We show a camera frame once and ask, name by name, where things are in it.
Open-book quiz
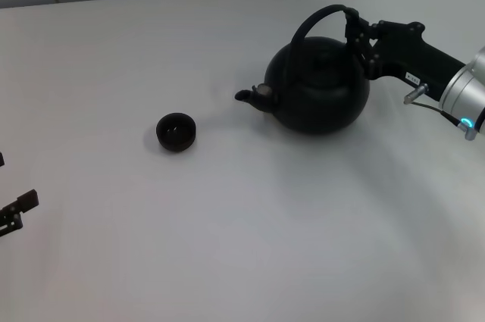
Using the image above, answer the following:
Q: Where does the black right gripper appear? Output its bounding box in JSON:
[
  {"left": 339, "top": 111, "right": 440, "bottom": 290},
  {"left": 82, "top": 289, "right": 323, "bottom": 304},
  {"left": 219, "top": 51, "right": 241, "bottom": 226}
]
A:
[{"left": 343, "top": 7, "right": 469, "bottom": 102}]

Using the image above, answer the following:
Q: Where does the silver connector with cable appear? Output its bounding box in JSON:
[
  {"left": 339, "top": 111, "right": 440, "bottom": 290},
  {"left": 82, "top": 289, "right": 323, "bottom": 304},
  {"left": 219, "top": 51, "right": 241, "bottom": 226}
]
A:
[{"left": 402, "top": 83, "right": 462, "bottom": 127}]

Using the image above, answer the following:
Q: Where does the small dark teacup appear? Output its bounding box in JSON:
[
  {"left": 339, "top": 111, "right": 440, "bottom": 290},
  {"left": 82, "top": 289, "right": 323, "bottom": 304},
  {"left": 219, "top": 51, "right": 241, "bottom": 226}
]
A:
[{"left": 155, "top": 111, "right": 198, "bottom": 153}]

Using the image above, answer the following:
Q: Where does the black round teapot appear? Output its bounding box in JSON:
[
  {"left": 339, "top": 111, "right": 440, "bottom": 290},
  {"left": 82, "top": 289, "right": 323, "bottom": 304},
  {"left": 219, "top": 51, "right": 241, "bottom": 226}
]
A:
[{"left": 234, "top": 4, "right": 371, "bottom": 136}]

